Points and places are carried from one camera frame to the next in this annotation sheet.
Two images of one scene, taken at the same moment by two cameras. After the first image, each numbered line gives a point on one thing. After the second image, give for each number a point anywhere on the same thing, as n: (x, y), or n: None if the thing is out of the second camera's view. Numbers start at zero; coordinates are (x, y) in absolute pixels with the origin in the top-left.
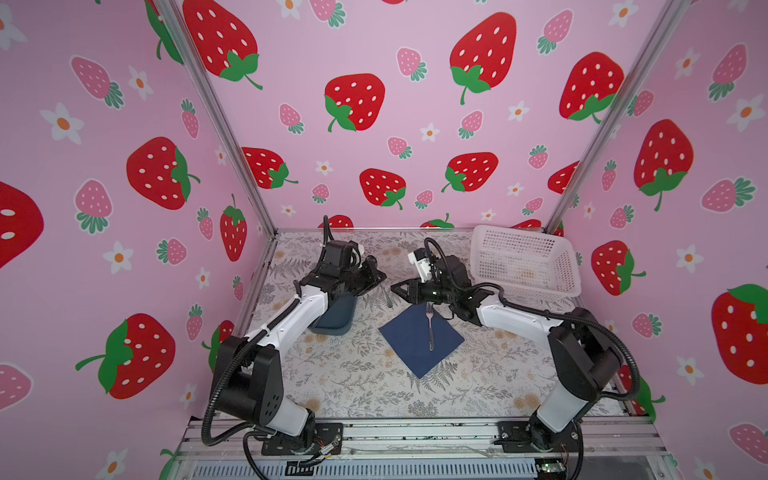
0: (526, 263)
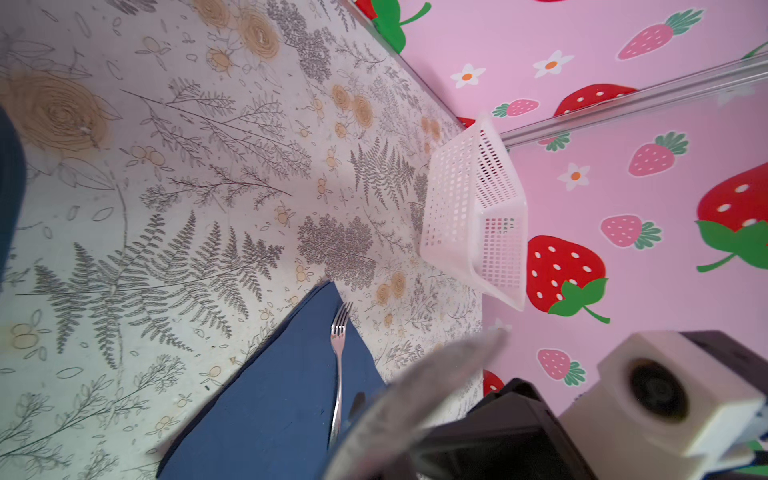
0: (475, 219)
